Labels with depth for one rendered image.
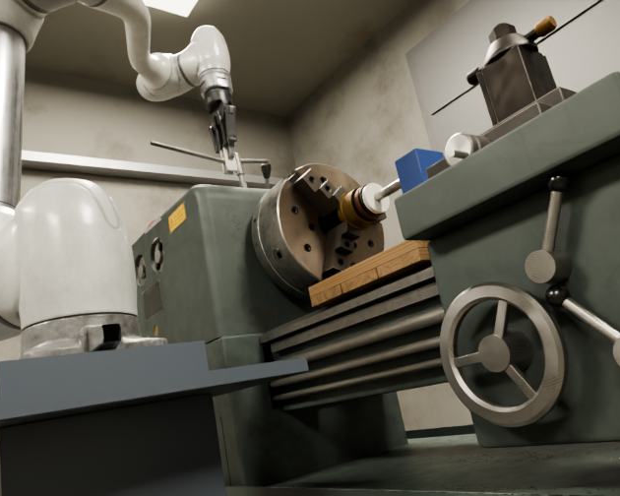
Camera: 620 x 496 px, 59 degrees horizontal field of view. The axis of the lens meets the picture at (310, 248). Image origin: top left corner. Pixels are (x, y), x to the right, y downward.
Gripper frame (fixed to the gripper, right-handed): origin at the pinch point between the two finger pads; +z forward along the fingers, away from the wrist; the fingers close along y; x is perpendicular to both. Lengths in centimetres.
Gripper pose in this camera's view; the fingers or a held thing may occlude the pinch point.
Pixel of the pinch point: (228, 160)
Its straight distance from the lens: 150.6
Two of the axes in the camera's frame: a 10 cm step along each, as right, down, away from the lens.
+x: 8.1, 0.0, 5.9
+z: 1.9, 9.5, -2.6
